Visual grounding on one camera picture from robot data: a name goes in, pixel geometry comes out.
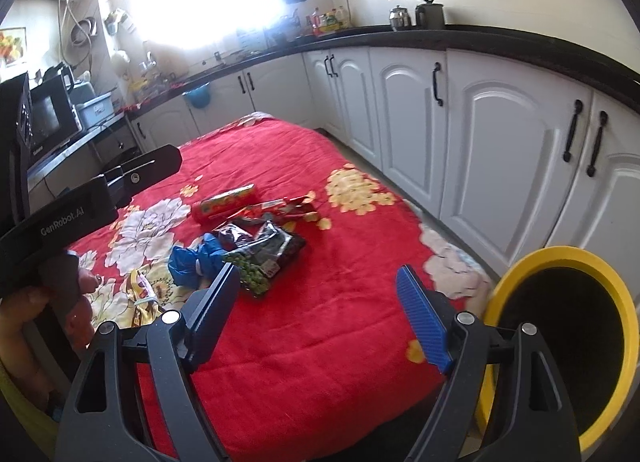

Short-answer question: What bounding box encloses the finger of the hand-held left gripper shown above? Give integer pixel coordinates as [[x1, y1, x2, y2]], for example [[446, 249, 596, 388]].
[[100, 144, 183, 210]]

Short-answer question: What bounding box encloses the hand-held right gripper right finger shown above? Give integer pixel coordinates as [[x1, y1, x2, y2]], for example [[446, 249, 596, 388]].
[[396, 264, 583, 462]]

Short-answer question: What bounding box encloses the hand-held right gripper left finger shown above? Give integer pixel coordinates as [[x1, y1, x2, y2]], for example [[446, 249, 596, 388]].
[[56, 262, 242, 462]]

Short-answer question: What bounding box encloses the green pea snack bag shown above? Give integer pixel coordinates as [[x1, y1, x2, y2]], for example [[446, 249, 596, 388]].
[[221, 248, 275, 299]]

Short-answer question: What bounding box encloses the blue plastic bag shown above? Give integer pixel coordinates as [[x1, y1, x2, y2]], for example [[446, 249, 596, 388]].
[[168, 231, 227, 289]]

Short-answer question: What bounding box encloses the gold foil wrapper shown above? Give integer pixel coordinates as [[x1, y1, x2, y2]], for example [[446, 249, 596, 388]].
[[124, 268, 163, 328]]

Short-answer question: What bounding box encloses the purple snack bag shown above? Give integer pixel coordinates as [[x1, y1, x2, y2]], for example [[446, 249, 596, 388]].
[[212, 222, 261, 252]]

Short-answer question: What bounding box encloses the red printed snack tube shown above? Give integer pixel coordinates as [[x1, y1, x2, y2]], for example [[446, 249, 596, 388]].
[[192, 183, 257, 224]]

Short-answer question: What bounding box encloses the black snack bag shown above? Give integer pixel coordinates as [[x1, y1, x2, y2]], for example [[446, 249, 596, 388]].
[[245, 221, 307, 279]]

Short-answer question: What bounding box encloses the red snack wrapper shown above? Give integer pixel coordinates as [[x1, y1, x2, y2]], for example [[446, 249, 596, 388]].
[[237, 199, 286, 220], [277, 191, 318, 218]]

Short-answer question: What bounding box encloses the yellow-rimmed waste bin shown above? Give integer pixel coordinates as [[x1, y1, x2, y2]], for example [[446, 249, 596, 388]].
[[474, 246, 640, 462]]

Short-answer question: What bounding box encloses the person's left hand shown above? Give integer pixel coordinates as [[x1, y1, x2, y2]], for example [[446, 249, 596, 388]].
[[0, 267, 99, 403]]

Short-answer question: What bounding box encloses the grey plastic box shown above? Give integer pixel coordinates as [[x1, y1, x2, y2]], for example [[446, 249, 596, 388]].
[[75, 94, 120, 130]]

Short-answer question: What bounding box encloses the blue hanging plastic bin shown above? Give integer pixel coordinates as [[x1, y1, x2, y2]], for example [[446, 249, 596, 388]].
[[182, 84, 211, 109]]

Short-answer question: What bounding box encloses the red floral tablecloth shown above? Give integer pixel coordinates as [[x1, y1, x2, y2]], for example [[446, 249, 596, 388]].
[[75, 112, 493, 462]]

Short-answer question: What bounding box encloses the black microwave oven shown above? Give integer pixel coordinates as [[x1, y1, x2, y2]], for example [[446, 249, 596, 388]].
[[27, 73, 85, 163]]

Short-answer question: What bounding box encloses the white hanging bag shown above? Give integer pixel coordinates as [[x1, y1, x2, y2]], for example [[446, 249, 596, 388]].
[[110, 49, 132, 77]]

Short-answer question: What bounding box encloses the black kettle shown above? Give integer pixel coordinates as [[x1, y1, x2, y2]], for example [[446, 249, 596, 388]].
[[42, 62, 77, 93]]

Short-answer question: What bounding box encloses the person's yellow-green garment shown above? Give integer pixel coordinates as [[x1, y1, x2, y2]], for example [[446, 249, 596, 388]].
[[0, 357, 58, 462]]

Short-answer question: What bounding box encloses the dark countertop rack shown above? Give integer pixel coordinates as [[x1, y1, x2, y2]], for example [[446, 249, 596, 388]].
[[272, 17, 301, 40]]

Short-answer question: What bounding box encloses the cluster of condiment bottles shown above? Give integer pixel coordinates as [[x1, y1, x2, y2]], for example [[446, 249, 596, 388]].
[[305, 6, 353, 37]]

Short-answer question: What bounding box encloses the small steel teapot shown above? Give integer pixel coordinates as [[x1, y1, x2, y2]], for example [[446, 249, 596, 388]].
[[389, 5, 413, 32]]

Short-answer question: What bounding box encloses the black kitchen countertop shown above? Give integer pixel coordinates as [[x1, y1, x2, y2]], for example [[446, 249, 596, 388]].
[[122, 23, 640, 115]]

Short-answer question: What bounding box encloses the dark lidded pot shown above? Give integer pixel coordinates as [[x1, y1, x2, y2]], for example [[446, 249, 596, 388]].
[[415, 0, 447, 30]]

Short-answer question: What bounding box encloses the wall-mounted plastic holder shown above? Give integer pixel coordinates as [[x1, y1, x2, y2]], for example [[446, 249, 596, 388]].
[[102, 9, 137, 37]]

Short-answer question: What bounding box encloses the coiled shower hose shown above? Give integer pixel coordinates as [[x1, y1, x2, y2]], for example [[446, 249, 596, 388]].
[[70, 17, 99, 48]]

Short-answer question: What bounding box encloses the fruit wall picture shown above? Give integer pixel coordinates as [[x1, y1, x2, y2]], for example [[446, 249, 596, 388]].
[[0, 28, 27, 67]]

